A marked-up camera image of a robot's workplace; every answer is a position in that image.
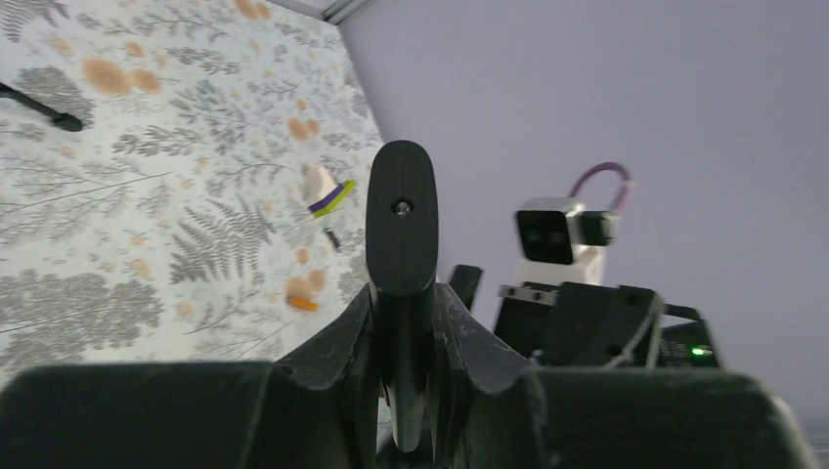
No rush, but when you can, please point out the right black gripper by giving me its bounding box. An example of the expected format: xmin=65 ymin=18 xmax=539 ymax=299
xmin=449 ymin=264 xmax=665 ymax=368

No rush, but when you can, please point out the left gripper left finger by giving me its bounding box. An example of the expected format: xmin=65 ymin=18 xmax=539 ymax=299
xmin=275 ymin=286 xmax=379 ymax=468

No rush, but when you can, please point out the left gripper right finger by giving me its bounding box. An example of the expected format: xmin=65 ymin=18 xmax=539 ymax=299
xmin=430 ymin=283 xmax=538 ymax=468

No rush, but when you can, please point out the orange battery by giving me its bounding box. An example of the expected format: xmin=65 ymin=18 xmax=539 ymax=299
xmin=286 ymin=296 xmax=319 ymax=312

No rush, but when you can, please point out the small black battery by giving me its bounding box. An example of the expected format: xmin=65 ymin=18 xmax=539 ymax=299
xmin=324 ymin=228 xmax=341 ymax=252

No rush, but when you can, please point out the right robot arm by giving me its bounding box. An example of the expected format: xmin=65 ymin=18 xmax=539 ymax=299
xmin=494 ymin=281 xmax=721 ymax=369

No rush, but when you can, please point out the yellow purple sponge block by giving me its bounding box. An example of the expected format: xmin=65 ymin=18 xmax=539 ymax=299
xmin=303 ymin=165 xmax=356 ymax=218

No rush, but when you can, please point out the black microphone tripod stand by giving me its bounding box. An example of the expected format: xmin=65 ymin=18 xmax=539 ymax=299
xmin=1 ymin=83 xmax=84 ymax=133

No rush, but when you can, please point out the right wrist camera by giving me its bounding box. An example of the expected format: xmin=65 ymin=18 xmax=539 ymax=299
xmin=514 ymin=197 xmax=619 ymax=285

